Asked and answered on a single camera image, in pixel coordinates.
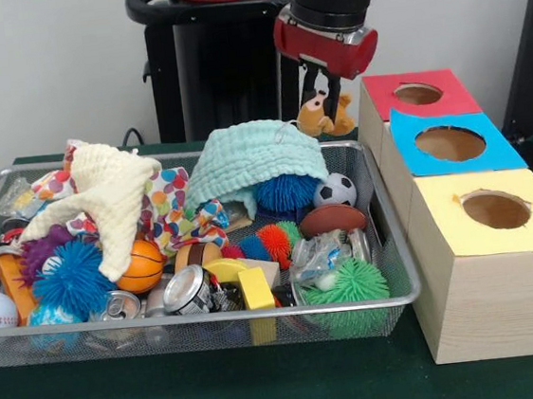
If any blue fuzzy ball with eyes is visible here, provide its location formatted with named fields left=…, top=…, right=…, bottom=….
left=28, top=237, right=119, bottom=321

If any blue spiky ball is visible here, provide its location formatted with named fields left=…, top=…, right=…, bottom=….
left=251, top=171, right=323, bottom=216

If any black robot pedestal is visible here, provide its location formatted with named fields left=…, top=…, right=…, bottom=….
left=126, top=0, right=336, bottom=147

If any wooden box with three holes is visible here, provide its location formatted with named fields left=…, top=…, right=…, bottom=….
left=352, top=59, right=533, bottom=371

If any yellow plastic block toy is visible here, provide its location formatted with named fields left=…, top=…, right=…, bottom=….
left=201, top=252, right=277, bottom=317

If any brown toy football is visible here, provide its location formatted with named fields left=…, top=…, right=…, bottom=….
left=298, top=201, right=369, bottom=242

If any green spiky ball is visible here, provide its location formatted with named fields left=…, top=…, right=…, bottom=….
left=300, top=254, right=395, bottom=342

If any small orange basketball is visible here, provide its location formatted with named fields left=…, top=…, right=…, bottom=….
left=111, top=237, right=169, bottom=297

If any mint green waffle cloth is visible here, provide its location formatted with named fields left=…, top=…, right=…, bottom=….
left=175, top=113, right=334, bottom=228

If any small black white soccer ball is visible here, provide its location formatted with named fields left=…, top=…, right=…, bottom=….
left=310, top=171, right=358, bottom=211

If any orange brown plush animal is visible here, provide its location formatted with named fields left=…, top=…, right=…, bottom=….
left=294, top=90, right=358, bottom=142

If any cream yellow waffle cloth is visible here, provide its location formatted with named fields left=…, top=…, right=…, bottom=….
left=9, top=135, right=175, bottom=288

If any shallow wire mesh bin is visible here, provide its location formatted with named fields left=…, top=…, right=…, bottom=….
left=0, top=125, right=427, bottom=376

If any black cable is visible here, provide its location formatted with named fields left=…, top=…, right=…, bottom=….
left=121, top=126, right=147, bottom=149

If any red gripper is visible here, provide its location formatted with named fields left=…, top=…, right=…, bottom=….
left=271, top=0, right=388, bottom=130

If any colourful patterned cloth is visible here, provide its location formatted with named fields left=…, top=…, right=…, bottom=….
left=28, top=123, right=232, bottom=272

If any dark green table cloth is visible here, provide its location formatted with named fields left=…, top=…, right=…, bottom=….
left=0, top=103, right=533, bottom=399

